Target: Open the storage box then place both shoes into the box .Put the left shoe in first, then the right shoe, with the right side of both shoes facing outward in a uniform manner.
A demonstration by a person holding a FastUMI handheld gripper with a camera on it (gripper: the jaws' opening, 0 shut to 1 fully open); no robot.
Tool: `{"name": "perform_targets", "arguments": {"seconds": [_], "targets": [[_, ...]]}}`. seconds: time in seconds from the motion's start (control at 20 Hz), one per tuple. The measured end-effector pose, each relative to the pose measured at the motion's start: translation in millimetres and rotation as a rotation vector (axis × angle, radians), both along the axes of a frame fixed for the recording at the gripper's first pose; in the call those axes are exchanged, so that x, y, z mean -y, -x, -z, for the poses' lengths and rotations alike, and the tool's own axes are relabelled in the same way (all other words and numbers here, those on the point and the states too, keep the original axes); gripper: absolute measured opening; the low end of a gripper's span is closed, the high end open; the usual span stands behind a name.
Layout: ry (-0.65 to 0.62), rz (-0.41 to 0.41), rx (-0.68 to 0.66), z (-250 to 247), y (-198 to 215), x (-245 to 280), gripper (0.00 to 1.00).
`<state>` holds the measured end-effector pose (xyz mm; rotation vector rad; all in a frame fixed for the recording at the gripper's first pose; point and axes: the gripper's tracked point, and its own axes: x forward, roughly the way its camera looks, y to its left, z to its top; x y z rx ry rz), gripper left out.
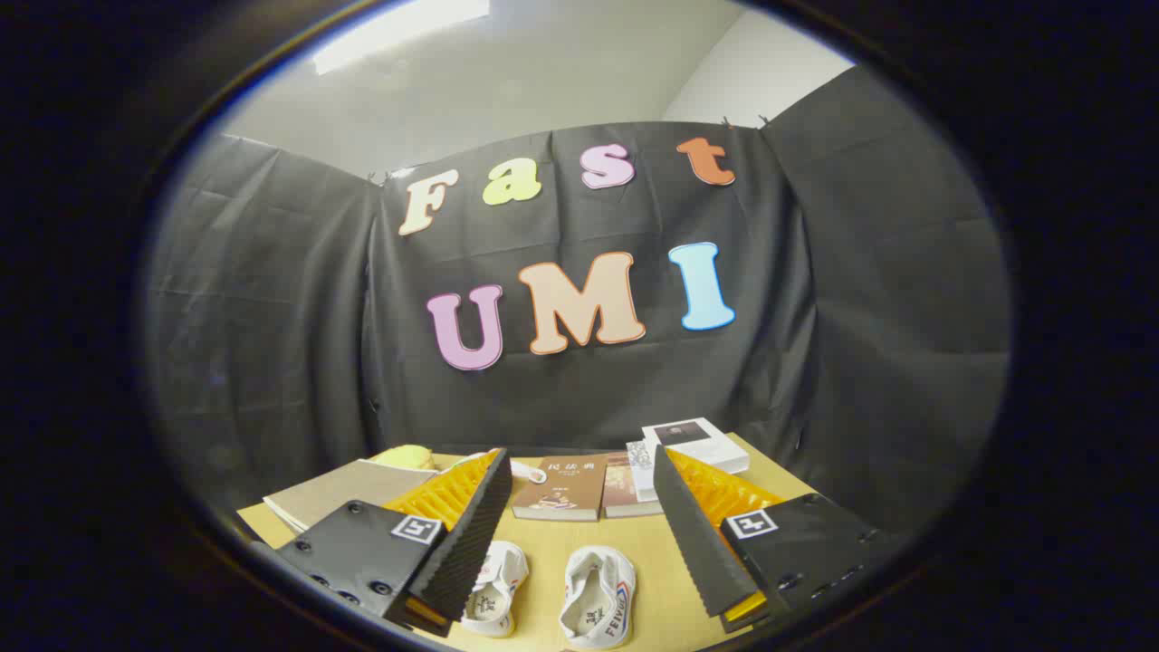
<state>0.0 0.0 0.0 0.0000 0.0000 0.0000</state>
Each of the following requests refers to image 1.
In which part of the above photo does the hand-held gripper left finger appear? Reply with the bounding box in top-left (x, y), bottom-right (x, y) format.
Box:
top-left (276, 448), bottom-right (513, 638)

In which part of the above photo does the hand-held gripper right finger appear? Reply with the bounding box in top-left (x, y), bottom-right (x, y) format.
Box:
top-left (652, 446), bottom-right (906, 633)

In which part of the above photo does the white canvas shoe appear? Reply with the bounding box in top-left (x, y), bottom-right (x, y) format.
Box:
top-left (559, 545), bottom-right (637, 650)
top-left (460, 541), bottom-right (531, 638)

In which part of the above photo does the beige fabric storage box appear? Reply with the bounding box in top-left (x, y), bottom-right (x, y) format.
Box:
top-left (263, 458), bottom-right (442, 535)

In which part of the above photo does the plain brown book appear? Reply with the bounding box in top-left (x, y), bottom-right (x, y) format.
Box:
top-left (602, 453), bottom-right (666, 519)

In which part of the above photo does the green and pink plush toy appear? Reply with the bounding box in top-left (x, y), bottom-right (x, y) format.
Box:
top-left (453, 450), bottom-right (550, 484)

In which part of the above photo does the white book with dark photo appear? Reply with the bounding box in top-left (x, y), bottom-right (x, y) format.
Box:
top-left (641, 417), bottom-right (751, 476)

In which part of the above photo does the yellow plush ball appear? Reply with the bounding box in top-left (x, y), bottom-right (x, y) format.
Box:
top-left (371, 444), bottom-right (436, 472)

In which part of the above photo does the brown book with illustrated cover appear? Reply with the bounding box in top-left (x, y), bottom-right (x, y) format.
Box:
top-left (512, 453), bottom-right (609, 523)

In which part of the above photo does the black backdrop cloth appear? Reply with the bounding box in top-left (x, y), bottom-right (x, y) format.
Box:
top-left (145, 65), bottom-right (1013, 535)

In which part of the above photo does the ceiling light panel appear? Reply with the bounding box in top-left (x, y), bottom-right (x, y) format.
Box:
top-left (312, 0), bottom-right (492, 75)

